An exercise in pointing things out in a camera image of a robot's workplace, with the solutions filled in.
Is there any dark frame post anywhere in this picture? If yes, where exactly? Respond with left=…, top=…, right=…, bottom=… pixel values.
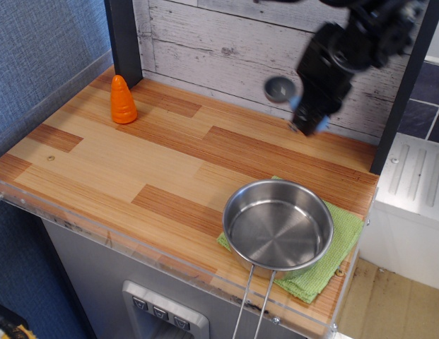
left=370, top=0, right=439, bottom=175
left=104, top=0, right=143, bottom=88

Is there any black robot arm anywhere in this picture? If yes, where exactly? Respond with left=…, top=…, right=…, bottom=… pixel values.
left=290, top=1, right=424, bottom=136

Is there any clear acrylic table edge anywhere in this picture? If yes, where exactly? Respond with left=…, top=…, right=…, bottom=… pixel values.
left=0, top=180, right=359, bottom=338

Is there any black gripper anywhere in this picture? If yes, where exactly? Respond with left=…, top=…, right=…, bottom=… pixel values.
left=292, top=23, right=357, bottom=136

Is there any stainless steel pot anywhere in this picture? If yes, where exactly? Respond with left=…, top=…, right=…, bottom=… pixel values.
left=222, top=179, right=334, bottom=319

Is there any dark right frame post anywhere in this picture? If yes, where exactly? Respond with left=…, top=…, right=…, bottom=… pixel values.
left=370, top=0, right=439, bottom=175

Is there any green cloth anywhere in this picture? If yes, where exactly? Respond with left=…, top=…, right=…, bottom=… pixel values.
left=216, top=175, right=365, bottom=304

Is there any orange toy carrot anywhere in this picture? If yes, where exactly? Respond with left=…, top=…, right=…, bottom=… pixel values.
left=110, top=75, right=138, bottom=124

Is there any white ribbed side unit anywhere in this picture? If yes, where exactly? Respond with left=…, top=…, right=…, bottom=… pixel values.
left=360, top=133, right=439, bottom=289

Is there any dark left frame post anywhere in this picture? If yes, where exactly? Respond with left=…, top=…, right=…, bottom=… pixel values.
left=104, top=0, right=143, bottom=88

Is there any grey control panel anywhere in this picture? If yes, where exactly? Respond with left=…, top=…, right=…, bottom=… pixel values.
left=122, top=280, right=210, bottom=338

